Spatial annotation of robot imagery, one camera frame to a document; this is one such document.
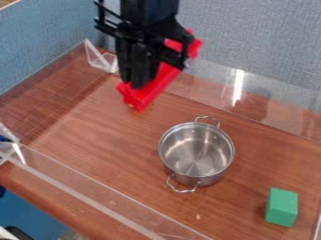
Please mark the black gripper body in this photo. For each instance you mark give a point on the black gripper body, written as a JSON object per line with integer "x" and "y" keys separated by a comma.
{"x": 147, "y": 21}

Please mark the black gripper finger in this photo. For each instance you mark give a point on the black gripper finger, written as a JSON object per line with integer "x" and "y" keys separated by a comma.
{"x": 145, "y": 65}
{"x": 124, "y": 54}

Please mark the red rectangular block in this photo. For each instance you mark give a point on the red rectangular block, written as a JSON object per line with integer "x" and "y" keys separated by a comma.
{"x": 140, "y": 98}

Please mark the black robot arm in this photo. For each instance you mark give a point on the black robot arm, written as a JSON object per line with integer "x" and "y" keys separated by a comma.
{"x": 149, "y": 37}

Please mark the stainless steel pot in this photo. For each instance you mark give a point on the stainless steel pot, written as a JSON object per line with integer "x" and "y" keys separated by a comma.
{"x": 197, "y": 152}

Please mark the clear acrylic back barrier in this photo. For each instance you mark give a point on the clear acrylic back barrier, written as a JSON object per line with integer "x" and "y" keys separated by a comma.
{"x": 283, "y": 104}

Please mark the clear acrylic barrier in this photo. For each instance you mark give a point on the clear acrylic barrier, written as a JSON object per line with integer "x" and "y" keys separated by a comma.
{"x": 283, "y": 104}
{"x": 102, "y": 197}

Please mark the clear acrylic front barrier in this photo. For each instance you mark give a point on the clear acrylic front barrier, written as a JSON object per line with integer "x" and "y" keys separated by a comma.
{"x": 102, "y": 197}

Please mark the green cube block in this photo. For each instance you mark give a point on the green cube block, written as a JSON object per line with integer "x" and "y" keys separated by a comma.
{"x": 282, "y": 207}

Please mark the clear acrylic corner bracket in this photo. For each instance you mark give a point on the clear acrylic corner bracket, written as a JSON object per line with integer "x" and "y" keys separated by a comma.
{"x": 104, "y": 61}

